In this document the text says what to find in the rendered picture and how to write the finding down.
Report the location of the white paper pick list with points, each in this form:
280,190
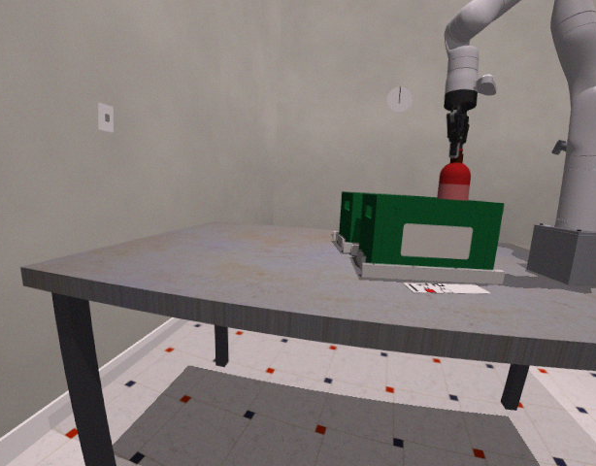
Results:
450,288

